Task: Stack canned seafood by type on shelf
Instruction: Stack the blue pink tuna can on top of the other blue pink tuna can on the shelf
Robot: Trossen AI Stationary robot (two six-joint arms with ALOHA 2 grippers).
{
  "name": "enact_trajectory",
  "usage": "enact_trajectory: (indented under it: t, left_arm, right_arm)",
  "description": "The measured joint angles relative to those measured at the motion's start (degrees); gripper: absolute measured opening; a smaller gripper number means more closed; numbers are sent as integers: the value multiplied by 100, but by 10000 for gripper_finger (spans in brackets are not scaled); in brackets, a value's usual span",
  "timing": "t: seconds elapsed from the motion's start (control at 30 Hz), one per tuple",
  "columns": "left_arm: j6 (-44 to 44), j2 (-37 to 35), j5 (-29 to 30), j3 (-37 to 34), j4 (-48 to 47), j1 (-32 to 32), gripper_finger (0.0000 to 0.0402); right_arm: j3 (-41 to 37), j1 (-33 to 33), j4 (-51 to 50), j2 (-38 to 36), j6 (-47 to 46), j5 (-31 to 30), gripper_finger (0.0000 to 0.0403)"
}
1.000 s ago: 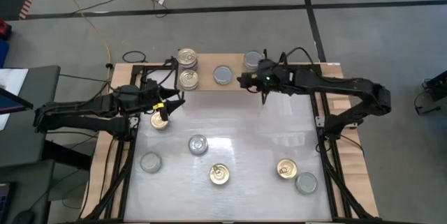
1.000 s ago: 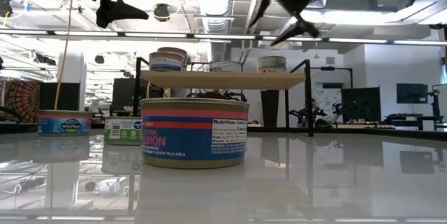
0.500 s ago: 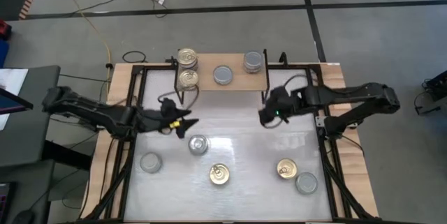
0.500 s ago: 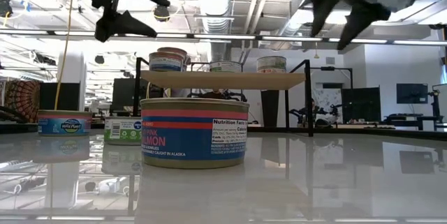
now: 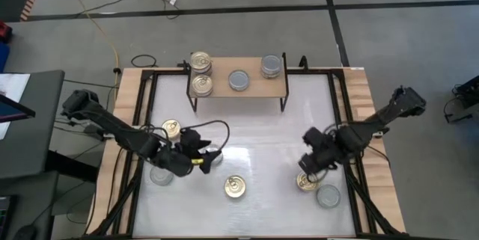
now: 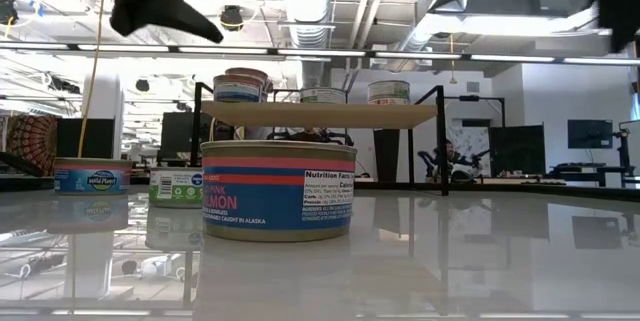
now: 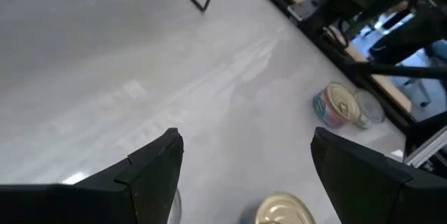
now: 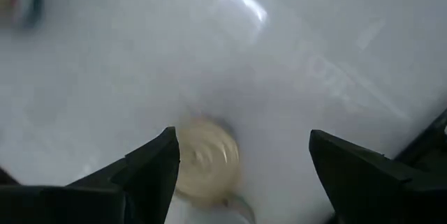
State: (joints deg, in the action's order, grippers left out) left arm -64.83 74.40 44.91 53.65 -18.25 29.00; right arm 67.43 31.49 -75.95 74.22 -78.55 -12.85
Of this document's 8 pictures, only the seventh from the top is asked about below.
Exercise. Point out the black metal table frame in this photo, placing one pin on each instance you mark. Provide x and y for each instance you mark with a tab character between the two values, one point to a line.
354	74

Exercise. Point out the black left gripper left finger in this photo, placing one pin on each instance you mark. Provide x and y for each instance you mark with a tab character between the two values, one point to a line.
150	182

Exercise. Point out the gold-lid salmon can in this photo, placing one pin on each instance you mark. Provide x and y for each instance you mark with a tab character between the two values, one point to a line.
340	103
283	211

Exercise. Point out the aluminium profile post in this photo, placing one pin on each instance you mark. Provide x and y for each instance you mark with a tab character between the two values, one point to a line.
426	150

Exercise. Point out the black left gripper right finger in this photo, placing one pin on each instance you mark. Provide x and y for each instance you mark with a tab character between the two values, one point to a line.
359	189

